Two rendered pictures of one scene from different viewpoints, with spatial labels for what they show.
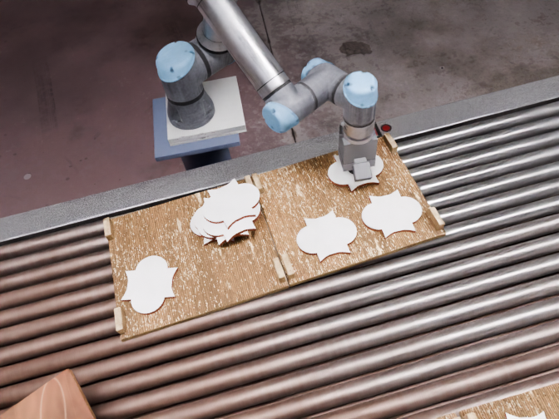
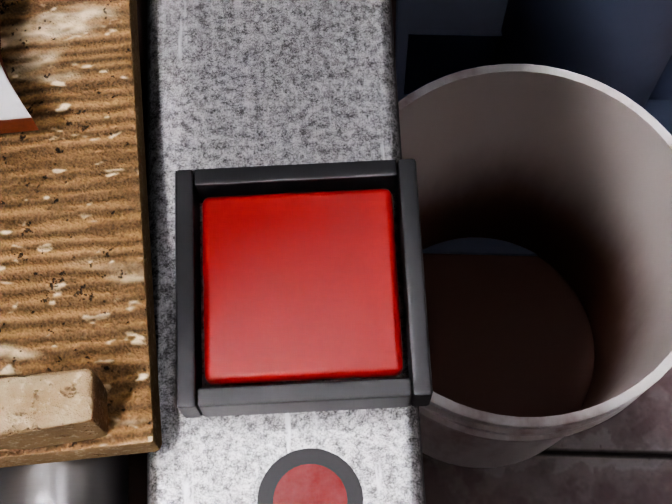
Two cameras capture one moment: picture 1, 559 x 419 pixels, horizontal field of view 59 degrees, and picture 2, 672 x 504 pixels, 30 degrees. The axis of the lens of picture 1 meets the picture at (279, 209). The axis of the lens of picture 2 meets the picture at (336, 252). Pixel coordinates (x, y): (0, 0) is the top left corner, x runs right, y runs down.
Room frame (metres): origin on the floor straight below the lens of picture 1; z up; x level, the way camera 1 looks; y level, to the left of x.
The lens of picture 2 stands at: (0.99, -0.40, 1.30)
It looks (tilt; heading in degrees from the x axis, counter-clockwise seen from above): 72 degrees down; 97
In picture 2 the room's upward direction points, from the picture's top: 2 degrees counter-clockwise
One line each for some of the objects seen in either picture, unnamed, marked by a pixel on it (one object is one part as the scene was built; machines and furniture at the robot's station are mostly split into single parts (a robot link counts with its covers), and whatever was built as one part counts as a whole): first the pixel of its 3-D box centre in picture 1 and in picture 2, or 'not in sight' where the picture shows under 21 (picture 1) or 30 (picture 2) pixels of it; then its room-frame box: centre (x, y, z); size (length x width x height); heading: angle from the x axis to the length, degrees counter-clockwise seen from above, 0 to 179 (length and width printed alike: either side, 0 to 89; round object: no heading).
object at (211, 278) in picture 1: (191, 252); not in sight; (0.64, 0.24, 0.93); 0.41 x 0.35 x 0.02; 100
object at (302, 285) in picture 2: not in sight; (301, 288); (0.96, -0.28, 0.92); 0.06 x 0.06 x 0.01; 7
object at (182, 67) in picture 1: (180, 70); not in sight; (1.19, 0.22, 1.06); 0.13 x 0.12 x 0.14; 127
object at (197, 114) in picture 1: (188, 101); not in sight; (1.18, 0.23, 0.95); 0.15 x 0.15 x 0.10
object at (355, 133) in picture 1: (357, 123); not in sight; (0.81, -0.22, 1.13); 0.08 x 0.08 x 0.05
